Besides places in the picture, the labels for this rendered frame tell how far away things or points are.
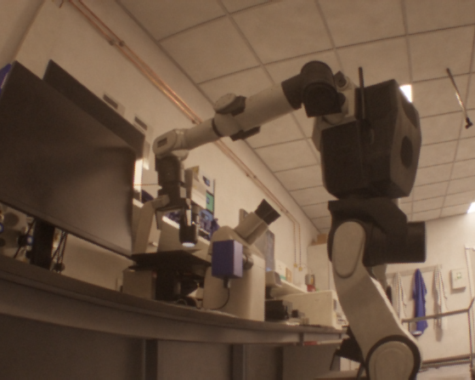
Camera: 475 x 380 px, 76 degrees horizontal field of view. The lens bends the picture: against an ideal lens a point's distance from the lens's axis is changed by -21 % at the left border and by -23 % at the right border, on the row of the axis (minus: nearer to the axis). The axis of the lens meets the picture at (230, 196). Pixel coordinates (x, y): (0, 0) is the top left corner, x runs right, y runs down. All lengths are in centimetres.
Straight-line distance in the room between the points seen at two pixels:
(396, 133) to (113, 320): 79
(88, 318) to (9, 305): 14
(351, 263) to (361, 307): 12
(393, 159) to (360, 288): 34
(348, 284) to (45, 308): 70
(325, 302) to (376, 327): 248
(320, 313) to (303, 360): 53
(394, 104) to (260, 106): 37
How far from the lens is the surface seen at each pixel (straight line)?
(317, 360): 358
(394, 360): 88
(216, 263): 96
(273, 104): 101
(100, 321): 55
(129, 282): 126
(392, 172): 96
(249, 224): 113
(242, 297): 106
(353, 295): 93
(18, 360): 141
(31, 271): 39
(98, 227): 98
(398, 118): 100
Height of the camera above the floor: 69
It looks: 23 degrees up
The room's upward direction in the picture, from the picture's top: 1 degrees clockwise
